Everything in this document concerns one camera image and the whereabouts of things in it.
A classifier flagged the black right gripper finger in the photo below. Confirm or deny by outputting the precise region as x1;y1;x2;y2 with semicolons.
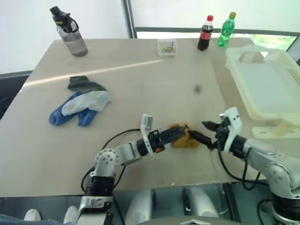
188;130;218;151
202;120;222;132

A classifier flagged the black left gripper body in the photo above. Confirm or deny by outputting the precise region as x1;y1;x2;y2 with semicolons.
149;130;169;151

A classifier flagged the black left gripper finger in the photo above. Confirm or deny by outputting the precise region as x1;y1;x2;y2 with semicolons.
164;126;188;138
166;134;185;145

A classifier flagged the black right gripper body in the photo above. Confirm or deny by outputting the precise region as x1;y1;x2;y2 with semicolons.
215;116;232;151

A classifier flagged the mustard yellow sock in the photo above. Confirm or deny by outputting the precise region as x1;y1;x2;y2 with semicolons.
169;121;202;150

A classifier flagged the white laundry basket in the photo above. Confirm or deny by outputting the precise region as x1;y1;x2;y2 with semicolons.
225;45;300;128

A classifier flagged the clear plastic box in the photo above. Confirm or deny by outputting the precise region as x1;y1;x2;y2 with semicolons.
156;38;178;58

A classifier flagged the blue sock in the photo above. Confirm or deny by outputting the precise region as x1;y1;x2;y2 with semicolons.
48;92;83;127
77;108;97;127

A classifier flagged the light grey sock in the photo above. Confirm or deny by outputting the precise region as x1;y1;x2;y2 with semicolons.
61;90;112;116

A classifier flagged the colourful small clips heap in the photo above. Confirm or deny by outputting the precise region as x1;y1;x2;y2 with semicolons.
160;46;176;55

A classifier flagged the dark robot torso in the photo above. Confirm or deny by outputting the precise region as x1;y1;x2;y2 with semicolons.
138;216;237;225

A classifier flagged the cola bottle with red cap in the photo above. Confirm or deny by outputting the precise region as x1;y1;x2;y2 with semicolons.
197;15;214;52

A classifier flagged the dark green sock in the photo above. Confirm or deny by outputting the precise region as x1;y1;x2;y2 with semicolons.
67;75;107;93

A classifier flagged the green bottle with yellow cap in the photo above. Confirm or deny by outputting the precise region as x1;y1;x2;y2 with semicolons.
217;11;237;47

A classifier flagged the white shoe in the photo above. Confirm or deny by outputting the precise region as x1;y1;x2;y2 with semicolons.
63;205;79;225
24;209;40;222

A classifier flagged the grey bottle with black lid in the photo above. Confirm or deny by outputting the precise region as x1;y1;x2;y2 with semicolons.
49;6;89;58

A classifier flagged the person's blue checked clothing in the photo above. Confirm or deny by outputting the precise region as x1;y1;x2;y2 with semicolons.
0;213;56;225

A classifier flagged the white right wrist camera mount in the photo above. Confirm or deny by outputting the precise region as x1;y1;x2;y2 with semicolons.
219;107;242;153

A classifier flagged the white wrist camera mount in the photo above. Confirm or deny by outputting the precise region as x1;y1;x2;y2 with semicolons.
140;113;165;156
219;107;242;153

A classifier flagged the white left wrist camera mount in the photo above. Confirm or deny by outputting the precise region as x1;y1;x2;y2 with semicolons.
140;113;165;156

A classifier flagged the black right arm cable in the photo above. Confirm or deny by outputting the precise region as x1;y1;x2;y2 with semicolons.
217;140;270;191

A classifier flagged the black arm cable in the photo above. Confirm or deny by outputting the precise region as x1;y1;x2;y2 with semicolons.
217;140;270;191
81;128;144;225

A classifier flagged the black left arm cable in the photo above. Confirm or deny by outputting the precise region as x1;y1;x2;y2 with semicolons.
81;128;144;225

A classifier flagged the grey window frame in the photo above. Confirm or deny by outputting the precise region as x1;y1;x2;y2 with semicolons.
120;0;300;51

